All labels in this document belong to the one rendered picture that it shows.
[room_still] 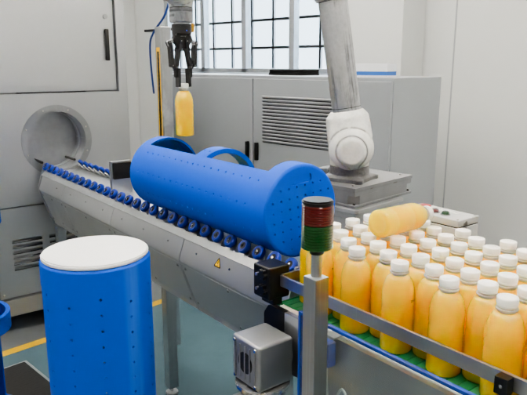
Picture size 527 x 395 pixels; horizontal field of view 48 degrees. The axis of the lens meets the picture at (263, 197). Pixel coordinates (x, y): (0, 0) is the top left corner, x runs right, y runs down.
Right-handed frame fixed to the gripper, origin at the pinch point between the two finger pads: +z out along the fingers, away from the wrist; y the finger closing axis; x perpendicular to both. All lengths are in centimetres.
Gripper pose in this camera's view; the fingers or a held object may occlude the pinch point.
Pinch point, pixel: (183, 77)
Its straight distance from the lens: 236.7
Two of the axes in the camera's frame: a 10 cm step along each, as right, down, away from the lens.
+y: -7.9, 1.4, -6.0
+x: 6.1, 1.6, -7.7
